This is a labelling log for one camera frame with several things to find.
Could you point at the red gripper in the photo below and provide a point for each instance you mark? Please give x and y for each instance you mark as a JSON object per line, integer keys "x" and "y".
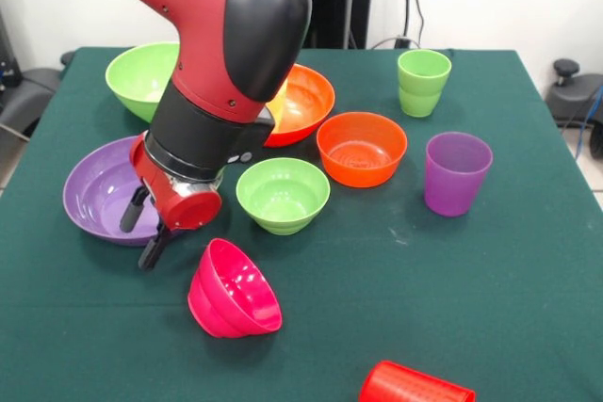
{"x": 184, "y": 209}

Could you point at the large purple bowl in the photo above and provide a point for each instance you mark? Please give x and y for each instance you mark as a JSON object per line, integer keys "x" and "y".
{"x": 94, "y": 195}

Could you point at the pink bowl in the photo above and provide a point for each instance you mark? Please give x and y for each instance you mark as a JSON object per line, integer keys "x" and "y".
{"x": 221, "y": 298}

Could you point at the yellow cup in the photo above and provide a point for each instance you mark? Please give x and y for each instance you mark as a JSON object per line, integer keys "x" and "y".
{"x": 279, "y": 110}

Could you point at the small orange bowl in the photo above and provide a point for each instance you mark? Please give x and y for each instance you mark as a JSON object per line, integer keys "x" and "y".
{"x": 363, "y": 157}

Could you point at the red cup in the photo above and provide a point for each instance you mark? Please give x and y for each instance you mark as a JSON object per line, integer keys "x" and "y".
{"x": 414, "y": 385}

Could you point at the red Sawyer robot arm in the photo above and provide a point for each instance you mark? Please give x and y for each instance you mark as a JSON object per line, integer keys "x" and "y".
{"x": 212, "y": 35}

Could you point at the small green bowl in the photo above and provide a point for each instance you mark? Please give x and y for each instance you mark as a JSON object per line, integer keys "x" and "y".
{"x": 282, "y": 199}

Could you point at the large green bowl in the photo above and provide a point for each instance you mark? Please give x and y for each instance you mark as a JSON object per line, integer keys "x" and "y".
{"x": 136, "y": 77}

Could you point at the large orange-red bowl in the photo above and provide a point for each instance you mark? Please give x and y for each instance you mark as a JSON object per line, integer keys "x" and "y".
{"x": 306, "y": 105}

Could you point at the purple cup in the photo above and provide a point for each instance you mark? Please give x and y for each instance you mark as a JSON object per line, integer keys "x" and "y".
{"x": 454, "y": 181}

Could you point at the green cup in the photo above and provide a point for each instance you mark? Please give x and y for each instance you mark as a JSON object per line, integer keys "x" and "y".
{"x": 424, "y": 86}

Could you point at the dark green tablecloth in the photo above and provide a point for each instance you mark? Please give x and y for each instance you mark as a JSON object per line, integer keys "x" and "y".
{"x": 471, "y": 279}

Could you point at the black pedestal leg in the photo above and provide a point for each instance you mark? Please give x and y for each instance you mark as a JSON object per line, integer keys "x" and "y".
{"x": 28, "y": 96}
{"x": 570, "y": 96}

